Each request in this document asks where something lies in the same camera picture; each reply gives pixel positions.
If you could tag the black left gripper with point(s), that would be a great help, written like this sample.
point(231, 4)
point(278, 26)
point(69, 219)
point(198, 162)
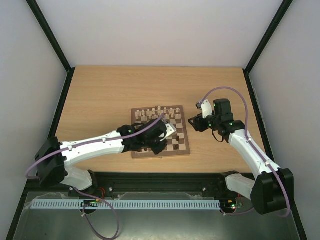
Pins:
point(157, 149)

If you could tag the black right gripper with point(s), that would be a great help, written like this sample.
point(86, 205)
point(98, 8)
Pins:
point(199, 122)

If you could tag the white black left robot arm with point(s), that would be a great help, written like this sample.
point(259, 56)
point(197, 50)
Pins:
point(55, 161)

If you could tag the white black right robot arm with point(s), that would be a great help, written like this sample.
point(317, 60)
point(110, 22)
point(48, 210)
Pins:
point(272, 187)

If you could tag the row of light chess pieces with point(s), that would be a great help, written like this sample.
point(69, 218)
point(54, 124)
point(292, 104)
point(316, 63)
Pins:
point(145, 114)

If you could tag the wooden chess board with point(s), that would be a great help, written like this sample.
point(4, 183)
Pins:
point(169, 151)

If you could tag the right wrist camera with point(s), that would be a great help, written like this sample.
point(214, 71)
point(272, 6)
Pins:
point(206, 108)

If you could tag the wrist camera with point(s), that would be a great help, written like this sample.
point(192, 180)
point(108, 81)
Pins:
point(206, 108)
point(170, 129)

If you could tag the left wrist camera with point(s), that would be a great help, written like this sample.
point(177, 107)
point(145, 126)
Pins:
point(170, 129)

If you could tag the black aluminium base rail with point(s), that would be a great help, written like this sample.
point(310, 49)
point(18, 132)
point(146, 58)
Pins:
point(207, 185)

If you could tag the light blue slotted cable duct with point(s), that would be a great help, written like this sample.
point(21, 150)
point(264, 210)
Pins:
point(77, 204)

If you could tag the black frame post left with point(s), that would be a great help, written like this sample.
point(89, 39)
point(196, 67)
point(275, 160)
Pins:
point(41, 19)

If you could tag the black frame post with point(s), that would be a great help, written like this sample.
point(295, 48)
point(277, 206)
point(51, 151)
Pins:
point(276, 20)
point(41, 19)

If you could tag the black frame post right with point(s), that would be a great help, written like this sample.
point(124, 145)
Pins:
point(276, 20)

